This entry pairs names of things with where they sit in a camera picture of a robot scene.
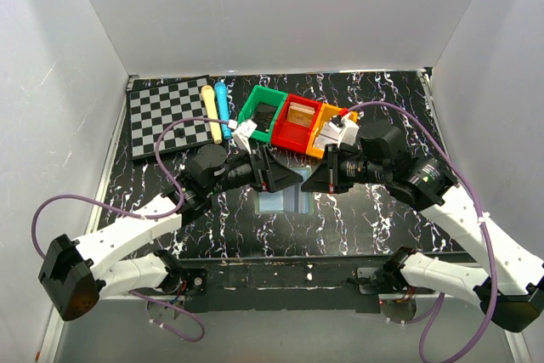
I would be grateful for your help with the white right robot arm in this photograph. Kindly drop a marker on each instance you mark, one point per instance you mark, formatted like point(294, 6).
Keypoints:
point(508, 277)

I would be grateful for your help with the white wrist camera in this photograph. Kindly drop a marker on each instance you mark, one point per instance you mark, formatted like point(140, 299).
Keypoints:
point(345, 128)
point(241, 132)

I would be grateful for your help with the blue marker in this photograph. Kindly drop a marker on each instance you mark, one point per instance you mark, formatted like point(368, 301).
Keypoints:
point(220, 90)

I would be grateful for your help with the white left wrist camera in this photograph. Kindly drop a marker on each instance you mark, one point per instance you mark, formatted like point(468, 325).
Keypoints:
point(241, 132)

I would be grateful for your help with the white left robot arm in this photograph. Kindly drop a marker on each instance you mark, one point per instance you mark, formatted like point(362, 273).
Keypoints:
point(77, 273)

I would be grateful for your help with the mint green card holder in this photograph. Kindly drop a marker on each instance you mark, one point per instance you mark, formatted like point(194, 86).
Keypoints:
point(289, 200)

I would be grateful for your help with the tan cards in red bin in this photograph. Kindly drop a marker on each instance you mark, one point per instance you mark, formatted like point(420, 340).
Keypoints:
point(299, 114)

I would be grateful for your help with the white cards in orange bin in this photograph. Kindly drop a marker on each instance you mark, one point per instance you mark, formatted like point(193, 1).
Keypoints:
point(326, 136)

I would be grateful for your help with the orange plastic bin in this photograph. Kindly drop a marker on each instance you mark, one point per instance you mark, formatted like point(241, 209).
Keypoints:
point(325, 115)

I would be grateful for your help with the black cards in green bin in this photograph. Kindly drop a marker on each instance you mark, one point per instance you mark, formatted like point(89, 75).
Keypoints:
point(263, 116)

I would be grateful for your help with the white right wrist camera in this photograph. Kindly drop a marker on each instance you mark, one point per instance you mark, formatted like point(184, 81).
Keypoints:
point(345, 128)

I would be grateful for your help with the black grey checkerboard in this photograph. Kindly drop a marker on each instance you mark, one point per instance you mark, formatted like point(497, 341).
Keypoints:
point(153, 104)

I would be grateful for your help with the cream yellow marker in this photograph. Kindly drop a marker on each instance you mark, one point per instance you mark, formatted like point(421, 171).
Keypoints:
point(208, 97)

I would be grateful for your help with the green plastic bin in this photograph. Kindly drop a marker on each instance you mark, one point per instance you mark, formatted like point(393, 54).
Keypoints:
point(266, 95)

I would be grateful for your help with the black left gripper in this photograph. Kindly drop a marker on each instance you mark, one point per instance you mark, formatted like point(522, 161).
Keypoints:
point(269, 174)

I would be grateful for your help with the red plastic bin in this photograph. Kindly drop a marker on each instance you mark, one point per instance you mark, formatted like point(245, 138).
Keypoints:
point(290, 136)

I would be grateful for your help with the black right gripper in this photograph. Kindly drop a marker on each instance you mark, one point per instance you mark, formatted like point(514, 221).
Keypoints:
point(326, 178)

